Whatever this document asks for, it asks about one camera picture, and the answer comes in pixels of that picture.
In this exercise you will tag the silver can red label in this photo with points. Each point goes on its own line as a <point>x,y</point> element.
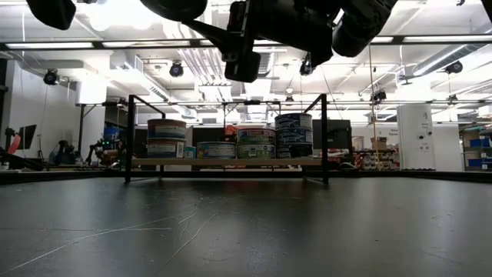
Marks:
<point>256,136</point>

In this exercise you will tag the rack of colourful goods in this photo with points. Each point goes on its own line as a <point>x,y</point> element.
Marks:
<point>376,159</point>

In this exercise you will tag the black table mat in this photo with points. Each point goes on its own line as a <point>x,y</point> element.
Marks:
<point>230,231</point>

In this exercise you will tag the silver can blue barcode label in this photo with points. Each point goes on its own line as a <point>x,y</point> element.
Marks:
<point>294,135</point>

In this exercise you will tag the black ceiling camera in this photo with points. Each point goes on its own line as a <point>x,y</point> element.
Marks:
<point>305,69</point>
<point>176,69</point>
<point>454,67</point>
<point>378,95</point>
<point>51,77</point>

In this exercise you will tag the black stand post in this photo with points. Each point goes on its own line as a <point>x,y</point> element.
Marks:
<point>80,131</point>

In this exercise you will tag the small black monitor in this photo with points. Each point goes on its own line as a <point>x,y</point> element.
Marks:
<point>26,136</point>

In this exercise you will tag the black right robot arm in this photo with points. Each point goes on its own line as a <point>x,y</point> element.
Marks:
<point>365,27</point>

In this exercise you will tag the light wooden shelf board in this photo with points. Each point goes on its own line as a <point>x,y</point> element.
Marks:
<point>230,162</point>

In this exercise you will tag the teal label seafood can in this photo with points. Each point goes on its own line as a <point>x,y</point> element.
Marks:
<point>216,151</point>
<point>190,152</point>

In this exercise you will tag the cardboard box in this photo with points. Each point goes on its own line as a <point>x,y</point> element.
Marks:
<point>379,143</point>

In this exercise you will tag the rack with blue bins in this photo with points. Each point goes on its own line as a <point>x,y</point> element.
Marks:
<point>480,143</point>

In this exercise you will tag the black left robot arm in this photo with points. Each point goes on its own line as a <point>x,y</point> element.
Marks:
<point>52,11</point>

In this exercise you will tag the black frame wooden shelf rack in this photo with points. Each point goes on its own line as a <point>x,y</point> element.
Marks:
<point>324,134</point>

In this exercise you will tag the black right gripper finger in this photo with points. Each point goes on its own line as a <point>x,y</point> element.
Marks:
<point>219,37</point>

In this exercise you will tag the red board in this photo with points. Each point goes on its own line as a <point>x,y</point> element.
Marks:
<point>230,132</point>

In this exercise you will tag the gold lid seafood can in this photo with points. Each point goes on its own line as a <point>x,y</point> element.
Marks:
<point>166,149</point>
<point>166,129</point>

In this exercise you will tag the blue bin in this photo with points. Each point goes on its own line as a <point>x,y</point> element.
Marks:
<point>111,132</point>

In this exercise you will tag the silver can blue white label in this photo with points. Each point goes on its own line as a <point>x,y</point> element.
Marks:
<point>293,121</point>

